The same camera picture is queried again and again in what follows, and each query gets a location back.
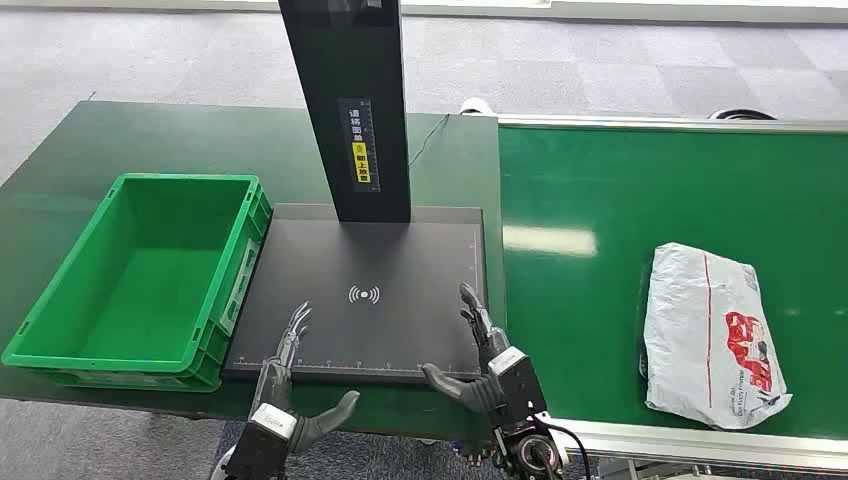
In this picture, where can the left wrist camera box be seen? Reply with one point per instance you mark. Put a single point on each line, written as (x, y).
(262, 444)

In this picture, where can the green conveyor belt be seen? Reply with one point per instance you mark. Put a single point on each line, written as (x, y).
(662, 185)

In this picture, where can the white crate label holder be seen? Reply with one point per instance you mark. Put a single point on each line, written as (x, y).
(240, 285)

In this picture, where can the green plastic crate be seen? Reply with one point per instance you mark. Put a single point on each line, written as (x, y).
(152, 291)

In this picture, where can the black yellow label sticker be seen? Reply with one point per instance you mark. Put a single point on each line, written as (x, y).
(361, 146)

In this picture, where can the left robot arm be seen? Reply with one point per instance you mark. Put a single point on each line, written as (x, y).
(218, 467)

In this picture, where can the black round object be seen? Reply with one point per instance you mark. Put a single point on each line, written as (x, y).
(742, 114)

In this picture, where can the white round object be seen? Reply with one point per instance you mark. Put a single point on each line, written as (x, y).
(478, 106)

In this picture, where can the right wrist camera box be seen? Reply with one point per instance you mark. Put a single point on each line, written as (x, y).
(520, 391)

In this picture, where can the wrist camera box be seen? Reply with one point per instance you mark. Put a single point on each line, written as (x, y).
(520, 391)
(262, 444)

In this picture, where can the black inbound scanning machine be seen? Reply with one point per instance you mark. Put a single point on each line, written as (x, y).
(397, 331)

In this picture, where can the grey poly mailer package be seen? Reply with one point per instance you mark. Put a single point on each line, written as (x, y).
(689, 331)

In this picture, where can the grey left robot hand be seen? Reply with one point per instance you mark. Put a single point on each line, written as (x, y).
(278, 384)

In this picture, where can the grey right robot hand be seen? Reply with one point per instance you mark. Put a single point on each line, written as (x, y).
(487, 391)

